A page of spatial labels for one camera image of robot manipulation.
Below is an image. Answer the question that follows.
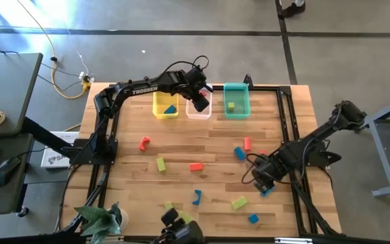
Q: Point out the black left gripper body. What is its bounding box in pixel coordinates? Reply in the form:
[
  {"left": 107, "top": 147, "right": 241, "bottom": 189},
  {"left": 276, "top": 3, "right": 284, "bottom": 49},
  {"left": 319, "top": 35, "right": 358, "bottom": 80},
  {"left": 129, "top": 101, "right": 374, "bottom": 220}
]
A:
[{"left": 181, "top": 66, "right": 215, "bottom": 100}]

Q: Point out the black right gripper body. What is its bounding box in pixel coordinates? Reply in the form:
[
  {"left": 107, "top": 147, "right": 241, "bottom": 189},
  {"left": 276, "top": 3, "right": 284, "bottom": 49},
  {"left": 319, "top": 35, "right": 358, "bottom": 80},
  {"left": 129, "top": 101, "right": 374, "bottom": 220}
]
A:
[{"left": 251, "top": 154, "right": 286, "bottom": 188}]

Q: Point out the long blue block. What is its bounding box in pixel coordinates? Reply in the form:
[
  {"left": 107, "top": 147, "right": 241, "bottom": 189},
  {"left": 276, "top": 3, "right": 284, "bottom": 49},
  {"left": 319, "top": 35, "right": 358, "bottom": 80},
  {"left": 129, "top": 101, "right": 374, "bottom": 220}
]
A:
[{"left": 261, "top": 186, "right": 277, "bottom": 198}]

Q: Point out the blue cylinder block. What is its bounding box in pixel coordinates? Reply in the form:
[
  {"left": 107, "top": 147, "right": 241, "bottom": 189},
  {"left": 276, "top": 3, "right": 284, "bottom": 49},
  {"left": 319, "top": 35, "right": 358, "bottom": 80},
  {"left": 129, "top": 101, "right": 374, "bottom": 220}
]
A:
[{"left": 234, "top": 146, "right": 247, "bottom": 161}]

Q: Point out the green arch block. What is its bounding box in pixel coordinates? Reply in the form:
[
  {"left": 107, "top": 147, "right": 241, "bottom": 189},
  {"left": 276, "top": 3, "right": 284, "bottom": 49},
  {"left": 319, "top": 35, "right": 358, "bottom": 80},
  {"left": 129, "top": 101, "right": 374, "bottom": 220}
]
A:
[{"left": 232, "top": 196, "right": 248, "bottom": 211}]

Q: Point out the green rectangular block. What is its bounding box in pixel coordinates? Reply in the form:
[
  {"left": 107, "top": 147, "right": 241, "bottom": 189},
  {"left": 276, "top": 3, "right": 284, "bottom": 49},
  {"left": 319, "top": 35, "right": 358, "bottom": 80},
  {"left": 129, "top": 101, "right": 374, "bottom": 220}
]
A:
[{"left": 155, "top": 157, "right": 167, "bottom": 173}]

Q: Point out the large green block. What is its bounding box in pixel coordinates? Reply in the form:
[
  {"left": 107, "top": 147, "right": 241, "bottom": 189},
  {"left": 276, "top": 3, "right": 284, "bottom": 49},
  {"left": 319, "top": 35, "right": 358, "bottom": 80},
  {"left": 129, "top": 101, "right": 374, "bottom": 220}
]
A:
[{"left": 180, "top": 210, "right": 194, "bottom": 224}]

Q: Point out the clear plastic bin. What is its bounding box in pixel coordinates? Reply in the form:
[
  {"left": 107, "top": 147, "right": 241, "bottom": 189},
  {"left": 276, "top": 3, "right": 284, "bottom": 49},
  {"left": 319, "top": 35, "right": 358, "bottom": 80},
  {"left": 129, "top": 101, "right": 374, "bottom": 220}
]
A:
[{"left": 186, "top": 82, "right": 213, "bottom": 120}]

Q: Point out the yellow plastic bin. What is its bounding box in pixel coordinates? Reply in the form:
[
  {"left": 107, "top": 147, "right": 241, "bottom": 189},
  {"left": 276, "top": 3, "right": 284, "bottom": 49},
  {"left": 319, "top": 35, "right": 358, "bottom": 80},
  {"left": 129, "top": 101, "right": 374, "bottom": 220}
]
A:
[{"left": 150, "top": 81, "right": 179, "bottom": 119}]

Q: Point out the teal plastic bin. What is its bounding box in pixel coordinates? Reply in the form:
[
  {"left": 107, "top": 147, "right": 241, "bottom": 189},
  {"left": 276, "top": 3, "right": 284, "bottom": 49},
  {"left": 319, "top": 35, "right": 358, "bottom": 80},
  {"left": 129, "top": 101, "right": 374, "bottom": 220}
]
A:
[{"left": 223, "top": 82, "right": 252, "bottom": 120}]

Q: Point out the silver aluminium bar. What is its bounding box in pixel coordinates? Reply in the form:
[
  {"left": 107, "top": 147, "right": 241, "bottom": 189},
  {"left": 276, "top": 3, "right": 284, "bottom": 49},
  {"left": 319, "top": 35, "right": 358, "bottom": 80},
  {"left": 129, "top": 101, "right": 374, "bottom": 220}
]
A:
[
  {"left": 85, "top": 236, "right": 125, "bottom": 243},
  {"left": 274, "top": 237, "right": 314, "bottom": 244}
]

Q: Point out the white power strip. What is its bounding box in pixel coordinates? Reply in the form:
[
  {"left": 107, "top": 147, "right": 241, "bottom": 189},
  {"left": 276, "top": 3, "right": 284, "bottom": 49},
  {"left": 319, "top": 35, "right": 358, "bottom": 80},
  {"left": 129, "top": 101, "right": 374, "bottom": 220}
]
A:
[{"left": 79, "top": 70, "right": 94, "bottom": 84}]

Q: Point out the white plant pot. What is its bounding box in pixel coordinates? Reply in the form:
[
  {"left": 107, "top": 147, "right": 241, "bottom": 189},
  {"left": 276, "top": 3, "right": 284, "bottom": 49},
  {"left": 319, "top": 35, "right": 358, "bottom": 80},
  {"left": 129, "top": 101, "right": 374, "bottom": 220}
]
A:
[{"left": 118, "top": 208, "right": 131, "bottom": 228}]

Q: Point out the black desk foot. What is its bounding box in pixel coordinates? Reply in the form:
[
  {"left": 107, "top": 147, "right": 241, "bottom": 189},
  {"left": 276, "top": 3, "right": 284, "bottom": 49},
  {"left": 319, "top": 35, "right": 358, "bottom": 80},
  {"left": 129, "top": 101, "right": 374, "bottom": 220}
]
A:
[{"left": 21, "top": 117, "right": 77, "bottom": 157}]

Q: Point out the white printed box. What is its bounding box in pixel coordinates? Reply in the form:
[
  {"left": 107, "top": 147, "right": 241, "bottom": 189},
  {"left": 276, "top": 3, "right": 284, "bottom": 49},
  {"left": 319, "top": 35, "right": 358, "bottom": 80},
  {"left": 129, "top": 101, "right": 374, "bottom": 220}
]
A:
[{"left": 41, "top": 131, "right": 81, "bottom": 169}]

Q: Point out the green artificial plant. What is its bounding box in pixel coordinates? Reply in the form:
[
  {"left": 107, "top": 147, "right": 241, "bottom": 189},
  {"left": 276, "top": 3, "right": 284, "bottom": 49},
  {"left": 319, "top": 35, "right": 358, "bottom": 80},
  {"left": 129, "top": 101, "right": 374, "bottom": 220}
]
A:
[{"left": 74, "top": 202, "right": 123, "bottom": 244}]

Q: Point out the grey desk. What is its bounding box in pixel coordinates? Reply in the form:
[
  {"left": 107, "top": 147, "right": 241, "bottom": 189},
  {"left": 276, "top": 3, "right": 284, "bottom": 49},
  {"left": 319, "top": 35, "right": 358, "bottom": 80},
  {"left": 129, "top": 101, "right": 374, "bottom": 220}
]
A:
[{"left": 0, "top": 52, "right": 44, "bottom": 137}]

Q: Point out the black computer mouse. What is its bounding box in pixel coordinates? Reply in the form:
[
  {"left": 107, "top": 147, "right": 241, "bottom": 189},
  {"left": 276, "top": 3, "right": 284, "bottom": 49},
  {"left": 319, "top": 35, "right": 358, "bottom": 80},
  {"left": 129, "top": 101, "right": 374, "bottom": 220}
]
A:
[{"left": 0, "top": 156, "right": 22, "bottom": 187}]

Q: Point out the dark desk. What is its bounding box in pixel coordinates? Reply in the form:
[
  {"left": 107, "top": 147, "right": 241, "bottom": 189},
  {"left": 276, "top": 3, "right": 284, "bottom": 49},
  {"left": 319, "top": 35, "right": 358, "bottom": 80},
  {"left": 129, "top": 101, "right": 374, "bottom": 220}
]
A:
[{"left": 0, "top": 133, "right": 34, "bottom": 217}]

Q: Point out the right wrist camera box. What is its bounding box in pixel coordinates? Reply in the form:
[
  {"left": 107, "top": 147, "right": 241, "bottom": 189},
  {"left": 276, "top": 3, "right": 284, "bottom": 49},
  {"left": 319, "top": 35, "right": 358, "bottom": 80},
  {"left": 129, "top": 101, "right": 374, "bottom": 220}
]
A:
[{"left": 254, "top": 180, "right": 273, "bottom": 192}]

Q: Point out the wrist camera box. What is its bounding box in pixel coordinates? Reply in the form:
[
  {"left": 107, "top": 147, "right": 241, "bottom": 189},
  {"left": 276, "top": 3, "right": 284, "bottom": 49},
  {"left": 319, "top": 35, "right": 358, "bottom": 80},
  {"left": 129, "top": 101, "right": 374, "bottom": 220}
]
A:
[
  {"left": 192, "top": 96, "right": 211, "bottom": 113},
  {"left": 254, "top": 180, "right": 273, "bottom": 192}
]

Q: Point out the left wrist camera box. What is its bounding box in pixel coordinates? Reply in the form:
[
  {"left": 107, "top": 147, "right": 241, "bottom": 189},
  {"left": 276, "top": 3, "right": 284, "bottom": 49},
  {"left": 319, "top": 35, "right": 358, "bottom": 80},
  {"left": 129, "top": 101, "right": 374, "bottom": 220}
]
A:
[{"left": 192, "top": 96, "right": 211, "bottom": 113}]

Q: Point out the black camera device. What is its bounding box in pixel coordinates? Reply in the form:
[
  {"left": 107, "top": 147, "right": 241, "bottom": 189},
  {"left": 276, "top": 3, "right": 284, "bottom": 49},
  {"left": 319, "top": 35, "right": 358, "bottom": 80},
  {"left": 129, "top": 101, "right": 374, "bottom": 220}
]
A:
[{"left": 150, "top": 207, "right": 207, "bottom": 244}]

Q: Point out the yellow cable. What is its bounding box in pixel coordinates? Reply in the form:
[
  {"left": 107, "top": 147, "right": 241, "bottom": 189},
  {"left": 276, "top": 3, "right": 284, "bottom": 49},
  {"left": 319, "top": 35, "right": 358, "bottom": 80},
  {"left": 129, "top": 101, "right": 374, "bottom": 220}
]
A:
[{"left": 14, "top": 0, "right": 93, "bottom": 100}]

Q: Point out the blue-grey metal table frame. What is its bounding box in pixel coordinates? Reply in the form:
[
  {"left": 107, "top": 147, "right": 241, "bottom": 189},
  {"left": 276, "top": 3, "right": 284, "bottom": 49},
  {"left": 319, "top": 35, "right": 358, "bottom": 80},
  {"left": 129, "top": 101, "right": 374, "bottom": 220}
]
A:
[{"left": 350, "top": 91, "right": 390, "bottom": 199}]

